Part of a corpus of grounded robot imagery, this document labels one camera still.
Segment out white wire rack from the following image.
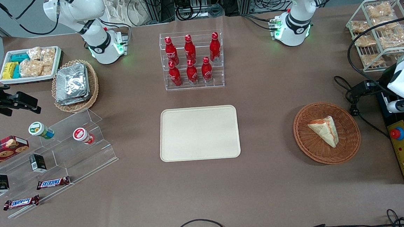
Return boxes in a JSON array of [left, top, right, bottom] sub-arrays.
[[344, 0, 404, 74]]

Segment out red plaid cookie box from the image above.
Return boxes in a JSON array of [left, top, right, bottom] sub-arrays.
[[0, 134, 31, 171]]

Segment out black machine housing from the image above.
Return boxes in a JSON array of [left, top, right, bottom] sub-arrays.
[[373, 80, 404, 186]]

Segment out beige rectangular serving tray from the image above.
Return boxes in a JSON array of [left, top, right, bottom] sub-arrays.
[[157, 105, 242, 163]]

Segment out clear bag of fried snack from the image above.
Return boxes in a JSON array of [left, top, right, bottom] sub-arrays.
[[371, 16, 399, 30], [360, 52, 384, 66], [366, 1, 393, 19], [353, 34, 377, 48], [350, 19, 371, 34], [378, 27, 404, 50]]

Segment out oval wicker basket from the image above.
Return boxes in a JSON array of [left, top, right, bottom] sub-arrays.
[[50, 58, 101, 115]]

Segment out triangular sandwich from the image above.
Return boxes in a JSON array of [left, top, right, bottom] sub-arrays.
[[307, 115, 340, 150]]

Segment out black coiled floor cables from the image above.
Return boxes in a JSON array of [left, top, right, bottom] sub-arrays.
[[175, 0, 225, 21]]

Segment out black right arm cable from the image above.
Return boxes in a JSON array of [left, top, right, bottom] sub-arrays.
[[0, 0, 61, 38]]

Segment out red cola bottle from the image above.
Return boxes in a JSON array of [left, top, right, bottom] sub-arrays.
[[168, 60, 183, 87], [186, 59, 199, 85], [165, 36, 180, 66], [208, 32, 222, 63], [183, 34, 197, 64], [201, 56, 214, 84]]

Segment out silver foil pack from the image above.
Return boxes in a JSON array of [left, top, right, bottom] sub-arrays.
[[54, 65, 92, 106], [55, 63, 88, 101]]

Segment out beige cloth bag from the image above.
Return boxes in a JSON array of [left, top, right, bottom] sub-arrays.
[[103, 0, 152, 29]]

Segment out white rectangular snack tray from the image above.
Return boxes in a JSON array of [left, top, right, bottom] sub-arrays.
[[0, 46, 64, 85]]

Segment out yellow snack pack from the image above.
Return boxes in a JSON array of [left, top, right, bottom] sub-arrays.
[[1, 62, 20, 80]]

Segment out green lid cup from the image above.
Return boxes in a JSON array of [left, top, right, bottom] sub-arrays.
[[28, 121, 55, 140]]

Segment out red lid cup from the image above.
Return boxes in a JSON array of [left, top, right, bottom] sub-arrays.
[[72, 126, 95, 146]]

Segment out round brown wicker basket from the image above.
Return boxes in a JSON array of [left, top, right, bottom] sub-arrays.
[[292, 99, 362, 167]]

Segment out snickers chocolate bar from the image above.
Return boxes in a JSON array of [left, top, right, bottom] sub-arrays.
[[36, 176, 71, 191], [2, 195, 41, 211]]

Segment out clear acrylic bottle rack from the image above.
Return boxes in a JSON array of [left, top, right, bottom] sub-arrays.
[[159, 29, 226, 92]]

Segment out black power cable with plug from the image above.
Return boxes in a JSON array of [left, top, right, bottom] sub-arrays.
[[333, 73, 390, 141]]

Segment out clear acrylic step display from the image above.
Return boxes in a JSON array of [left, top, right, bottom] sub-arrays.
[[0, 106, 122, 220]]

